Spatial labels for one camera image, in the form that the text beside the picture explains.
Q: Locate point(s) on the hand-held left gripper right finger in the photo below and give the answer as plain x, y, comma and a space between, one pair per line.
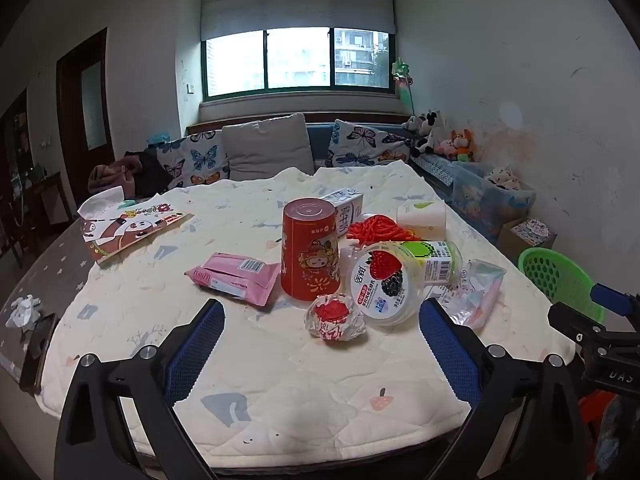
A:
447, 355

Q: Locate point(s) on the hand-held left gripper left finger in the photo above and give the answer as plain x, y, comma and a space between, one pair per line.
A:
195, 355

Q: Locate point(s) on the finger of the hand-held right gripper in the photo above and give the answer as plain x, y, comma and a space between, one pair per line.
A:
612, 299
570, 320

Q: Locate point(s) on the green plastic basket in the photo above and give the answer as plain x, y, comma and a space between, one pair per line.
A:
555, 275

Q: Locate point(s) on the clear plastic bag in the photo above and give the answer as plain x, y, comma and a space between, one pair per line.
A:
477, 285

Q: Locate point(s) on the pink wipes packet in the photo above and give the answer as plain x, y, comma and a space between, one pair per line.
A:
235, 275

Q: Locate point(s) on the berry label plastic cup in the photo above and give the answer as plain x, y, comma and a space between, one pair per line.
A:
385, 285

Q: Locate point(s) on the red foil wrapper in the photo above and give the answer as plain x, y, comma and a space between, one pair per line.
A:
332, 320

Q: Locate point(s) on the white packet with green leaf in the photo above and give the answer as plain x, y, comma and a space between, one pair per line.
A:
422, 220

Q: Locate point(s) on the red mesh net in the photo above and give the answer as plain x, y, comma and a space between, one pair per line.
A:
375, 227

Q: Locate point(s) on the red paper cup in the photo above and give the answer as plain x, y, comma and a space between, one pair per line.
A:
310, 250

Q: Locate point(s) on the white milk carton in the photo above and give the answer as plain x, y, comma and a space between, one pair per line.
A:
348, 207

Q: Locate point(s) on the red plastic stool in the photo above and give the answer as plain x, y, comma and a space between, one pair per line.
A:
595, 415

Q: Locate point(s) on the cardboard box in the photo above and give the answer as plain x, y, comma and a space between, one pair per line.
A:
520, 242

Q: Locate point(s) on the white quilted blanket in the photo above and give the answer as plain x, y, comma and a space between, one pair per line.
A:
300, 385

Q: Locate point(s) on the cartoon printed book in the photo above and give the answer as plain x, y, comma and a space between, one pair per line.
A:
125, 232

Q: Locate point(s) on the clear plastic storage bin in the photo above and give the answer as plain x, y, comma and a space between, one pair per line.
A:
480, 200

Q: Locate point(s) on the dark phone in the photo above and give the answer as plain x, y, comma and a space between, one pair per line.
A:
37, 355

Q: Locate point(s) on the spotted white cloth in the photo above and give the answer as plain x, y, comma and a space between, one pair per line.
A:
502, 177

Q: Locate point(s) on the grey star mat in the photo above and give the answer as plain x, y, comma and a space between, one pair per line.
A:
55, 270

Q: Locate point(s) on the crumpled white paper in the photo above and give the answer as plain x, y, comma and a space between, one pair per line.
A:
22, 310

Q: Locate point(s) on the small butterfly print cushion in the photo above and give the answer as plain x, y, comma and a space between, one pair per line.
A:
197, 160

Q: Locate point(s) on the pile of clothes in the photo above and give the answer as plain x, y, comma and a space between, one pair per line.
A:
125, 172

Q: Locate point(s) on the orange fox plush toy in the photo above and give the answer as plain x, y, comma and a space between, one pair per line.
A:
462, 142

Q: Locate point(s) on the pink plush toy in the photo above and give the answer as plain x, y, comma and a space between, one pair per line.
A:
443, 147

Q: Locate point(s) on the grey cushion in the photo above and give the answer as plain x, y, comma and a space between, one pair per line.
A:
267, 147

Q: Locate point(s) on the cow plush toy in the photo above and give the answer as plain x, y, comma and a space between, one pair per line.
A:
425, 130

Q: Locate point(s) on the large butterfly print cushion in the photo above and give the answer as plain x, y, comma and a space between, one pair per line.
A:
365, 142

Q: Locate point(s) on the dark wooden cabinet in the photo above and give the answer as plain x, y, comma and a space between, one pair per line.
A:
15, 160

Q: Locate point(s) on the dark wooden door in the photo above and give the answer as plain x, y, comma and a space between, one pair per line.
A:
90, 110

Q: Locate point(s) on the green pinwheel toy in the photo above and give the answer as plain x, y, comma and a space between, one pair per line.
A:
402, 77

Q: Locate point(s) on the green framed window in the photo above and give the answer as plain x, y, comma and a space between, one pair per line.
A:
297, 60

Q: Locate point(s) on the white roller blind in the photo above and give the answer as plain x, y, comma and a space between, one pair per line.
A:
297, 12

